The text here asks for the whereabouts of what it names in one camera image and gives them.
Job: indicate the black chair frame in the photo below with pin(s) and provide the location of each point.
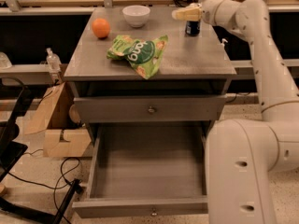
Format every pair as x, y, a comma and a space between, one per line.
11, 152

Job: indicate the clear sanitizer bottle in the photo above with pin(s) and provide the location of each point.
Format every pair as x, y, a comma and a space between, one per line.
53, 60

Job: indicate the green chip bag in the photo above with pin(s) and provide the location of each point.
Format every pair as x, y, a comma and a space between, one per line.
144, 56

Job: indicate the open grey lower drawer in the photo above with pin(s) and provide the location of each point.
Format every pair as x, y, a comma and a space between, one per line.
146, 169

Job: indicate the white ceramic bowl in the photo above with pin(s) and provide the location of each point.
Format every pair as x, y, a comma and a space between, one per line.
136, 16

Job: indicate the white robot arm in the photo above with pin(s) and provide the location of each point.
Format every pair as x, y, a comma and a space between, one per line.
240, 153

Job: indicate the grey upper drawer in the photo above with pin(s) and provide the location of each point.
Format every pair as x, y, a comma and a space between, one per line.
149, 108

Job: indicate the cardboard box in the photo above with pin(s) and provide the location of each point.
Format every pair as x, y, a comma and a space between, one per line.
56, 117

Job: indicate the grey drawer cabinet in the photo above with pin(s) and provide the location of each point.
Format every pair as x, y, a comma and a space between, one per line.
191, 65

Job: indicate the blue pepsi can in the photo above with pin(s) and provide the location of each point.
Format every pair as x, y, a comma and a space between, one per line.
192, 28

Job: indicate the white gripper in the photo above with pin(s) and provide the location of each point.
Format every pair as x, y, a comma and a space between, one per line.
210, 10

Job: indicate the orange fruit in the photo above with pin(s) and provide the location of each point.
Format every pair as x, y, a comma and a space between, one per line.
101, 28

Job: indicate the small white pump bottle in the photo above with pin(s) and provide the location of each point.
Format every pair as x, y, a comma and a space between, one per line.
224, 42

